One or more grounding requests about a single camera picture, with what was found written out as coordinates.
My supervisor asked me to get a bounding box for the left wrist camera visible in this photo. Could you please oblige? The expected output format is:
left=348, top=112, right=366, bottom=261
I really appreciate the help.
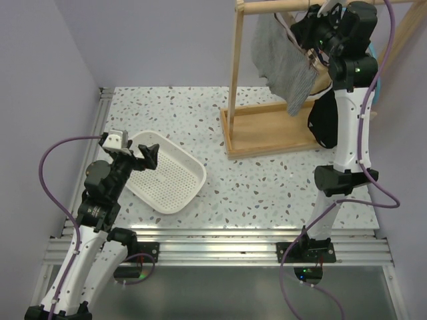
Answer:
left=99, top=129, right=131, bottom=155

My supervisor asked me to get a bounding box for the white perforated plastic basket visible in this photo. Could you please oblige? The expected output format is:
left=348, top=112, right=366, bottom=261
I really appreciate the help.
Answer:
left=126, top=130, right=207, bottom=215

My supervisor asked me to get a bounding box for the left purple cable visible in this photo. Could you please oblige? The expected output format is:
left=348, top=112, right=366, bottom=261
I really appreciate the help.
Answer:
left=39, top=134, right=104, bottom=320

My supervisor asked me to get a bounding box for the wooden clip hanger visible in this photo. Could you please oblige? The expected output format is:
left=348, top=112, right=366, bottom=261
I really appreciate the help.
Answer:
left=274, top=12, right=320, bottom=69

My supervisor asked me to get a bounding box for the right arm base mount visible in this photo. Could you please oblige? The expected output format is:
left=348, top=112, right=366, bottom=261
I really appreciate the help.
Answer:
left=285, top=238, right=337, bottom=285

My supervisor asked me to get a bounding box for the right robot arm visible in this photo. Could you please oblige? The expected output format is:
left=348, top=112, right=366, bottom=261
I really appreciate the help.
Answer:
left=291, top=1, right=378, bottom=262

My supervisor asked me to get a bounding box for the aluminium rail frame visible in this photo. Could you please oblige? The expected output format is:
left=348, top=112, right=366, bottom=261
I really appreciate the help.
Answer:
left=25, top=87, right=411, bottom=320

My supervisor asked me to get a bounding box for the wooden clothes rack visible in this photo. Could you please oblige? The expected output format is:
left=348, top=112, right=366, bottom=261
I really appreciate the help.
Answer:
left=220, top=0, right=427, bottom=160

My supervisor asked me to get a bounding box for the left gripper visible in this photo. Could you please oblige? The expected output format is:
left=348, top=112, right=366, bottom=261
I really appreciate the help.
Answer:
left=109, top=139, right=158, bottom=200

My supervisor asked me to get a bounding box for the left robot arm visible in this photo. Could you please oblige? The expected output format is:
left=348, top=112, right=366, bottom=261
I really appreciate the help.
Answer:
left=24, top=143, right=159, bottom=319

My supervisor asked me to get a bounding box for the beige underwear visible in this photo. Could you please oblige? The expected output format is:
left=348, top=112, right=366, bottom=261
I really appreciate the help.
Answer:
left=309, top=57, right=332, bottom=99

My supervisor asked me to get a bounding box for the grey striped underwear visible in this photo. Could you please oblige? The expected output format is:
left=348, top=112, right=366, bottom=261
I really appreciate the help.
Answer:
left=251, top=13, right=317, bottom=117

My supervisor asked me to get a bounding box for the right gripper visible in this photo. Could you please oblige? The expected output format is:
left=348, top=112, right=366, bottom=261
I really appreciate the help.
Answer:
left=292, top=1, right=346, bottom=57

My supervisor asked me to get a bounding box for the black underwear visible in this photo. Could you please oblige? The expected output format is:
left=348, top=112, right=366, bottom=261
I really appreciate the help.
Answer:
left=308, top=90, right=338, bottom=149

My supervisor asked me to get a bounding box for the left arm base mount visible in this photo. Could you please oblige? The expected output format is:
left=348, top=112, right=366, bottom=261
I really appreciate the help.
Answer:
left=113, top=242, right=160, bottom=285

